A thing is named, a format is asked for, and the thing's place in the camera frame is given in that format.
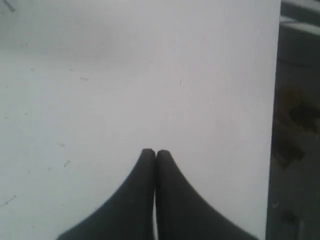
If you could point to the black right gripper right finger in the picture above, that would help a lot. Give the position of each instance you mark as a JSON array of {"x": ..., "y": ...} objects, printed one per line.
[{"x": 181, "y": 213}]

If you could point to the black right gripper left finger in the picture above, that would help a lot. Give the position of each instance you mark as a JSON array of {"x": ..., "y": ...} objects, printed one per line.
[{"x": 128, "y": 213}]

